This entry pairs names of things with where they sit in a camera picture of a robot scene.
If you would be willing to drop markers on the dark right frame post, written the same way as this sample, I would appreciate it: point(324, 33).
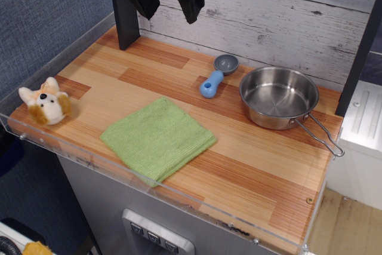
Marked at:
point(360, 59)

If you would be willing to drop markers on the plush dog head toy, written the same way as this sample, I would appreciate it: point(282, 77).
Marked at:
point(48, 105)

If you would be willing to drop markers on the blue and grey spoon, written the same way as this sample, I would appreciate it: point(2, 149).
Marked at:
point(224, 65)

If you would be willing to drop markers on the grey cabinet with button panel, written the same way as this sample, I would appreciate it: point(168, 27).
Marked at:
point(134, 216)

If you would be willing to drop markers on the green cloth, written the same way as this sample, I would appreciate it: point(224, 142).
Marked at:
point(157, 140)

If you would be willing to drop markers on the stainless steel pan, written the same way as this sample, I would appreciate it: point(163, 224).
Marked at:
point(280, 98)

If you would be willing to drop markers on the yellow object at corner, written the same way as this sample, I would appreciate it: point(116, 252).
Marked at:
point(36, 248)

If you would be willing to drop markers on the white metal side unit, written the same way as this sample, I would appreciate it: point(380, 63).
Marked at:
point(357, 174)

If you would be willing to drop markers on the dark grey vertical post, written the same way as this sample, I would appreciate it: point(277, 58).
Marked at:
point(126, 23)

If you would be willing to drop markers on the clear acrylic table guard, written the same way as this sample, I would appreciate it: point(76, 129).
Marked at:
point(106, 84)

